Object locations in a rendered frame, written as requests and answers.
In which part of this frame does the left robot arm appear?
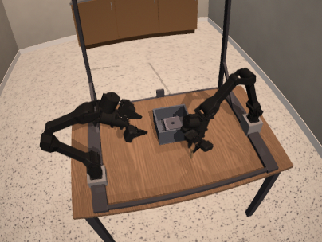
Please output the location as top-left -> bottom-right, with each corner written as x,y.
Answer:
183,68 -> 263,144

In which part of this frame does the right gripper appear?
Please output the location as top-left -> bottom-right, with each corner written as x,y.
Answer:
109,109 -> 147,142

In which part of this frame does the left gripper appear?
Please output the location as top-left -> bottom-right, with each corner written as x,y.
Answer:
180,126 -> 214,153

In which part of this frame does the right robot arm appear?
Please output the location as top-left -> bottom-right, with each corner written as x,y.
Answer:
40,92 -> 135,180

